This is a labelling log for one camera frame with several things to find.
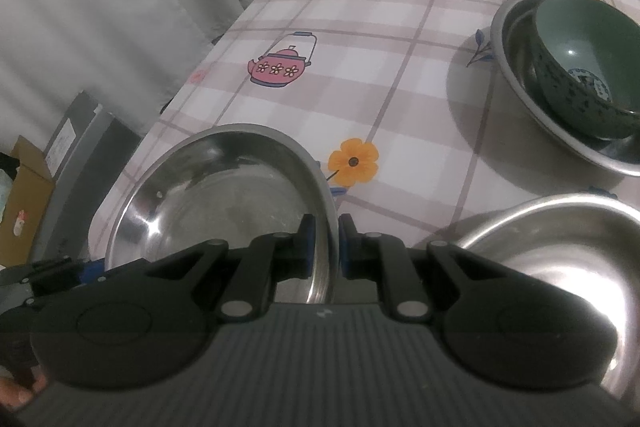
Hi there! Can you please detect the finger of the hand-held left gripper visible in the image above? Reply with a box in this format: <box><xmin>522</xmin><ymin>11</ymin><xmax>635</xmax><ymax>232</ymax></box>
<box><xmin>26</xmin><ymin>256</ymin><xmax>107</xmax><ymax>304</ymax></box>

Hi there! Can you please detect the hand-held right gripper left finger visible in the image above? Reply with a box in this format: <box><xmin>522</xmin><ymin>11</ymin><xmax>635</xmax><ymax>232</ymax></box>
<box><xmin>145</xmin><ymin>213</ymin><xmax>317</xmax><ymax>324</ymax></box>

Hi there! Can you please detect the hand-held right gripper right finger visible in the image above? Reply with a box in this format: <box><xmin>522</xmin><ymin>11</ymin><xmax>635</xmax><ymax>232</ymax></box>
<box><xmin>339</xmin><ymin>213</ymin><xmax>506</xmax><ymax>325</ymax></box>

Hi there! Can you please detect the large stainless steel plate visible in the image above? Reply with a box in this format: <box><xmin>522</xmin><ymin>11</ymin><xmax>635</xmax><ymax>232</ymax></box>
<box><xmin>104</xmin><ymin>123</ymin><xmax>337</xmax><ymax>306</ymax></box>
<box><xmin>452</xmin><ymin>193</ymin><xmax>640</xmax><ymax>410</ymax></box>

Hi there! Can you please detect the small stainless steel bowl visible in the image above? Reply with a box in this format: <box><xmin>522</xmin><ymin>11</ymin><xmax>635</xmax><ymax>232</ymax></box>
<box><xmin>502</xmin><ymin>0</ymin><xmax>640</xmax><ymax>158</ymax></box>

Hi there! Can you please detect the wide stainless steel bowl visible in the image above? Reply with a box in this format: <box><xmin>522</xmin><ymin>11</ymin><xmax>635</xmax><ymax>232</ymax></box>
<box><xmin>490</xmin><ymin>0</ymin><xmax>640</xmax><ymax>178</ymax></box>

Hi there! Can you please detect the green ceramic bowl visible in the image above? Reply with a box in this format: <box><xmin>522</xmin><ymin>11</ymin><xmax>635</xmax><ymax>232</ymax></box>
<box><xmin>530</xmin><ymin>0</ymin><xmax>640</xmax><ymax>142</ymax></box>

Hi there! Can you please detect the person's left hand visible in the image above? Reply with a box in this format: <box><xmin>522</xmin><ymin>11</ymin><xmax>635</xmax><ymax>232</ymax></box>
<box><xmin>0</xmin><ymin>377</ymin><xmax>36</xmax><ymax>413</ymax></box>

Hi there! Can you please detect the brown cardboard box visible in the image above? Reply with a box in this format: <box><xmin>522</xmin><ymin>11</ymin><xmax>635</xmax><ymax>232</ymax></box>
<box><xmin>0</xmin><ymin>136</ymin><xmax>56</xmax><ymax>269</ymax></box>

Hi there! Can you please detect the grey metal box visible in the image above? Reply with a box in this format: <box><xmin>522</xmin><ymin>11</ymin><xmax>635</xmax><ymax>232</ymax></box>
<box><xmin>44</xmin><ymin>91</ymin><xmax>143</xmax><ymax>265</ymax></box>

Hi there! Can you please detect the checked teapot print tablecloth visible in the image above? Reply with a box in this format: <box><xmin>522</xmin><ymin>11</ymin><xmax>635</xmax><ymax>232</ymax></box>
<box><xmin>87</xmin><ymin>0</ymin><xmax>640</xmax><ymax>258</ymax></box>

